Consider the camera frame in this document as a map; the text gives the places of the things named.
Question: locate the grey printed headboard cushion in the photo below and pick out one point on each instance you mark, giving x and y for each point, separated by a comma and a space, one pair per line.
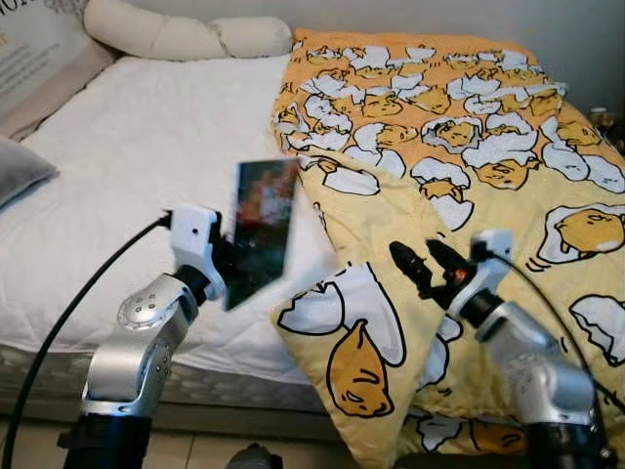
39, 59

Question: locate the yellow cartoon egg blanket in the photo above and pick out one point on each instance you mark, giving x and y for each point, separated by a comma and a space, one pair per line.
469, 147

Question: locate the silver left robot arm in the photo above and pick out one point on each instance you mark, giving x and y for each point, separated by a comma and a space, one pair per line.
132, 352

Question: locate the grey fleece pillow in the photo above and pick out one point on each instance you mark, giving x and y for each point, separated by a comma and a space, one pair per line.
20, 171

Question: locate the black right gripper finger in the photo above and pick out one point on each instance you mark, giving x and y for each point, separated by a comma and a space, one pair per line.
449, 262
412, 269

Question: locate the cream long bolster pillow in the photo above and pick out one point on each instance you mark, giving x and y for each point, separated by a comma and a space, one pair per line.
176, 34

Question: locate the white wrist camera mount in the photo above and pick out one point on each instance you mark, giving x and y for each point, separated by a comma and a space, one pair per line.
193, 239
493, 254

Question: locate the white quilted mattress pad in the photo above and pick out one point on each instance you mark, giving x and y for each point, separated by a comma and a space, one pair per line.
146, 147

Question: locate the dark paperback book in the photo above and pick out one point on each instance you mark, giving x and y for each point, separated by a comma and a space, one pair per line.
262, 230

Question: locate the grey robot left leg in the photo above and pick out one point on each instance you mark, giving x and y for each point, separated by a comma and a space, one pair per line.
254, 457

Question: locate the beige patterned mattress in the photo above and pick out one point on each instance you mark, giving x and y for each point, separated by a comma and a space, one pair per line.
195, 386

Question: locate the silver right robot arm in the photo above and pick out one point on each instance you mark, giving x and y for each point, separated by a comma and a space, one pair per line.
532, 362

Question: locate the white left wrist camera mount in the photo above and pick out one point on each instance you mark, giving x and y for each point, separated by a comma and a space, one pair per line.
193, 239

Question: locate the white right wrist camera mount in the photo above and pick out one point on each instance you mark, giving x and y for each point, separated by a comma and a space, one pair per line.
493, 254

